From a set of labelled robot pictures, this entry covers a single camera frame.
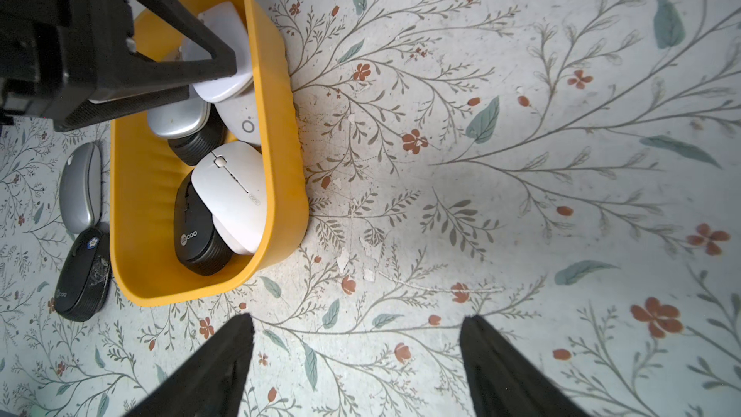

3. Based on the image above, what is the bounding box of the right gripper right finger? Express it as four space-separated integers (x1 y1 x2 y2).
459 316 586 417

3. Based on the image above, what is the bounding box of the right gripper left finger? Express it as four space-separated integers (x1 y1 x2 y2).
127 314 255 416

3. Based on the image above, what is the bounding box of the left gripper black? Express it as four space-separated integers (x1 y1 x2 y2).
1 0 229 132

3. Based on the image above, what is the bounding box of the silver white mouse front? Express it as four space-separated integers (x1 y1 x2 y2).
147 97 210 140

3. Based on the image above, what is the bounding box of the black mouse front row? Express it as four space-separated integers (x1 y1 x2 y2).
174 173 233 276

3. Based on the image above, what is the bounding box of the light grey mouse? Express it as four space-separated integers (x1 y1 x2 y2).
215 89 262 147

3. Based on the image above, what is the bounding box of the yellow plastic storage box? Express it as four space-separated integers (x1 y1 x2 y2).
110 0 309 307

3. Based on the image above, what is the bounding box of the silver grey mouse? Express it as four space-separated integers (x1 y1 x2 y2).
59 142 102 235

